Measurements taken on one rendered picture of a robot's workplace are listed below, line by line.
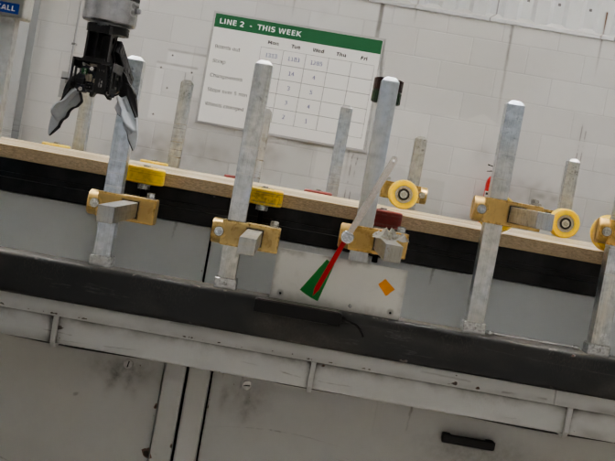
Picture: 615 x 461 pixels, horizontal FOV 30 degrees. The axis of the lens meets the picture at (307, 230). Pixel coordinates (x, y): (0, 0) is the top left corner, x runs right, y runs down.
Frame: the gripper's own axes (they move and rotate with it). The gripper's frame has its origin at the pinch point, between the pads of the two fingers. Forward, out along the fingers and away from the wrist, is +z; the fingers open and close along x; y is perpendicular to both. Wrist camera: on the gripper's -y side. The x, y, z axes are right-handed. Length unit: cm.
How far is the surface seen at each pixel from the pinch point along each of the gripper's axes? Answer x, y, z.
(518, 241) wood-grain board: 78, -57, 5
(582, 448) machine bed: 101, -67, 47
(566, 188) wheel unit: 95, -151, -10
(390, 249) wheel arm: 53, -6, 9
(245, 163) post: 21.1, -32.0, -1.4
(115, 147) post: -4.4, -29.0, 0.2
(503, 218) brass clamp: 73, -37, 0
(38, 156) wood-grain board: -25, -45, 5
